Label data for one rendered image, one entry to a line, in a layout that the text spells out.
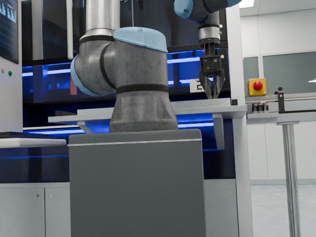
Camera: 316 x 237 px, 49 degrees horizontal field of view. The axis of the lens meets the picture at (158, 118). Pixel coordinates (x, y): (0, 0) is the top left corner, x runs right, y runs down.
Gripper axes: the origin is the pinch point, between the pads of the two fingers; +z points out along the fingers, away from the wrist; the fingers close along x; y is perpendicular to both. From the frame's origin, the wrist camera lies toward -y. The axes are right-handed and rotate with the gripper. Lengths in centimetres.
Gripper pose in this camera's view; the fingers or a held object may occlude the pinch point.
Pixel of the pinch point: (212, 98)
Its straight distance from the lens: 124.0
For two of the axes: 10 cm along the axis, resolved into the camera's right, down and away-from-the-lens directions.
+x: 9.8, -0.5, -2.0
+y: -2.0, -0.6, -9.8
